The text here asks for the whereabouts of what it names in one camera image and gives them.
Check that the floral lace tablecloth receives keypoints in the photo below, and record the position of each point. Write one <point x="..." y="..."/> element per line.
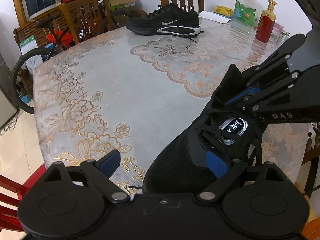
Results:
<point x="135" y="94"/>

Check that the red wooden chair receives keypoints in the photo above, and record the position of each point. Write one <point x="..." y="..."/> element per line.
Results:
<point x="9" y="219"/>

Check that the white green box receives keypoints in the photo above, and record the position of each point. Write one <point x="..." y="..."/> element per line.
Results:
<point x="25" y="46"/>

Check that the green snack packet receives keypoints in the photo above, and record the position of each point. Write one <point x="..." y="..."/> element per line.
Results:
<point x="243" y="13"/>

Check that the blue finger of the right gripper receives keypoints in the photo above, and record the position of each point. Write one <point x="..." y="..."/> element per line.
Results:
<point x="247" y="92"/>

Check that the brown wooden chair near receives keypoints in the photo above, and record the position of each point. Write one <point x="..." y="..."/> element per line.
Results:
<point x="311" y="156"/>

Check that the black bicycle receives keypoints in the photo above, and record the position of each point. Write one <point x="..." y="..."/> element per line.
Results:
<point x="59" y="39"/>

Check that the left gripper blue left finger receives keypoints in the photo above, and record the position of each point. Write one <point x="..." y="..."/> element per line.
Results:
<point x="108" y="164"/>

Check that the silver refrigerator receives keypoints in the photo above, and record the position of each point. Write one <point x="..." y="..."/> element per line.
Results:
<point x="9" y="108"/>

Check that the red liquor bottle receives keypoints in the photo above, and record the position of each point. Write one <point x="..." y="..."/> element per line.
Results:
<point x="266" y="22"/>

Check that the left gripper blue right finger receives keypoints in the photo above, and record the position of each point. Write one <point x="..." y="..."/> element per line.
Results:
<point x="216" y="165"/>

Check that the black sneaker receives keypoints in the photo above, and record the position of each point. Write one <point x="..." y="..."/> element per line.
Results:
<point x="167" y="20"/>
<point x="205" y="139"/>

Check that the yellow packet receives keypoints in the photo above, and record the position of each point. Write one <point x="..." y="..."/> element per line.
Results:
<point x="224" y="11"/>

